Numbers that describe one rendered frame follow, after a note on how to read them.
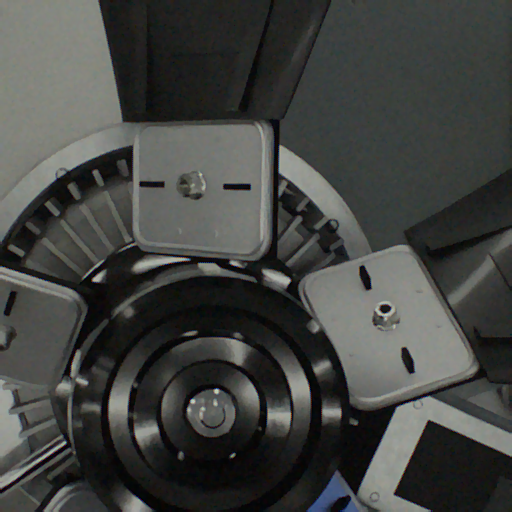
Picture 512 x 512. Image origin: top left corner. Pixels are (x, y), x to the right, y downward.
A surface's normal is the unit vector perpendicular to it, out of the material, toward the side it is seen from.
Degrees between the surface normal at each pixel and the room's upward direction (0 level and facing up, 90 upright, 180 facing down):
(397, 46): 90
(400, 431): 50
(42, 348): 93
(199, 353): 56
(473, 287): 1
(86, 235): 46
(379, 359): 0
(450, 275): 2
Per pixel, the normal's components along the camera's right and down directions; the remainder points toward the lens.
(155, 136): -0.67, 0.04
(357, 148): 0.29, 0.67
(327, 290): -0.14, -0.68
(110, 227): 0.09, 0.00
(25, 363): -0.16, 0.77
